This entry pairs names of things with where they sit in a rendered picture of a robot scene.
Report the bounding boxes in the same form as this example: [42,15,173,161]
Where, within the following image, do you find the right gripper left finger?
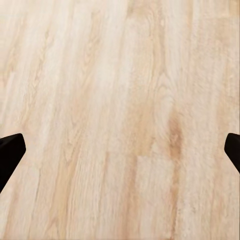
[0,133,26,193]

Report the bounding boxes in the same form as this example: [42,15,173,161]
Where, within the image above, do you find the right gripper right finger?
[224,132,240,173]

